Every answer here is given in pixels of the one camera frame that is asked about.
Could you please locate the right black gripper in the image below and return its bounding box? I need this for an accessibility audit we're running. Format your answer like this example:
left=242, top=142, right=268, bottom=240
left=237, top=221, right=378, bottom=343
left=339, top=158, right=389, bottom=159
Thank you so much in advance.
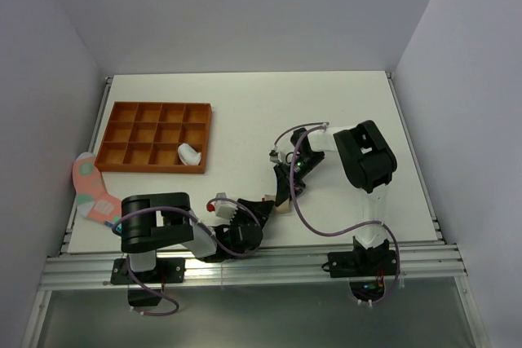
left=273, top=152, right=325, bottom=207

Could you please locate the beige red reindeer sock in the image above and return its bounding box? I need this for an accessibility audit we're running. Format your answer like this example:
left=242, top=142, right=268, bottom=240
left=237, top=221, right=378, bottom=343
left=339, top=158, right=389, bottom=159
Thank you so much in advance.
left=263, top=195, right=291, bottom=214

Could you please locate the white sock black cuff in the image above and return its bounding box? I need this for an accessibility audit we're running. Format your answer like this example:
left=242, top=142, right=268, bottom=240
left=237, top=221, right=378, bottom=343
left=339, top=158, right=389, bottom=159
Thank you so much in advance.
left=177, top=143, right=202, bottom=166

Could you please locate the orange compartment tray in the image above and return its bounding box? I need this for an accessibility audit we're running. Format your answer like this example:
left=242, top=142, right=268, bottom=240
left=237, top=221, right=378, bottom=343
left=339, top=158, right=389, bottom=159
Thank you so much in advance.
left=95, top=101, right=212, bottom=174

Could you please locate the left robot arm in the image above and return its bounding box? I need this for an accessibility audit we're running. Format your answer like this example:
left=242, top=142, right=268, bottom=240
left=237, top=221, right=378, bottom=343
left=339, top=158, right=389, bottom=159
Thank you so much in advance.
left=115, top=192, right=275, bottom=282

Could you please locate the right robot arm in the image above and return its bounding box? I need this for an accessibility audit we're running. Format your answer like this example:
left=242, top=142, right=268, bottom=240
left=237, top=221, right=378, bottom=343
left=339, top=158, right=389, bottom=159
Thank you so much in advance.
left=269, top=120, right=397, bottom=275

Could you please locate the pink patterned sock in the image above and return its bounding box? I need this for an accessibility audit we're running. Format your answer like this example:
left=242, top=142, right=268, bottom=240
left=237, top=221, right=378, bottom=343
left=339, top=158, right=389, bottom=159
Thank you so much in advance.
left=72, top=152, right=122, bottom=227

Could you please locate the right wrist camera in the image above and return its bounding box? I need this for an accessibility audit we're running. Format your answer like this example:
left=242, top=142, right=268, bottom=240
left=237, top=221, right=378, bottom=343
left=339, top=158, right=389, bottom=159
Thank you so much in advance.
left=269, top=148, right=287, bottom=164

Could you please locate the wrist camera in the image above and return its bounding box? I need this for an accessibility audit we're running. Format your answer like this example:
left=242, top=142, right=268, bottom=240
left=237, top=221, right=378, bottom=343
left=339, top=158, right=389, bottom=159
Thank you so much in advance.
left=214, top=192, right=238, bottom=220
left=269, top=148, right=287, bottom=164

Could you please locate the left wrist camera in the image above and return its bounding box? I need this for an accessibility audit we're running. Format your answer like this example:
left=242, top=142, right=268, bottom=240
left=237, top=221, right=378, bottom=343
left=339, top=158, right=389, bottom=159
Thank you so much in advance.
left=214, top=192, right=238, bottom=220

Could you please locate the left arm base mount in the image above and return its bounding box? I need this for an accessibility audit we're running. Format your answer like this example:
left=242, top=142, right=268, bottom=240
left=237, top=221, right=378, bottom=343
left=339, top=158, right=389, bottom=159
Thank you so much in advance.
left=110, top=258, right=185, bottom=308

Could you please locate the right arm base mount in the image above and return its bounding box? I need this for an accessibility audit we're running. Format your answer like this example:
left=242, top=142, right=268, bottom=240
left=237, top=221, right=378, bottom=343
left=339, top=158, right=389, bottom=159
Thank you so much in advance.
left=321, top=240, right=399, bottom=302

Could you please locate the aluminium frame rail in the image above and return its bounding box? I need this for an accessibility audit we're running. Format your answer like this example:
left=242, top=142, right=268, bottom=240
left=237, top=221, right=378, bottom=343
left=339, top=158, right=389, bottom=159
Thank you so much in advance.
left=38, top=243, right=467, bottom=291

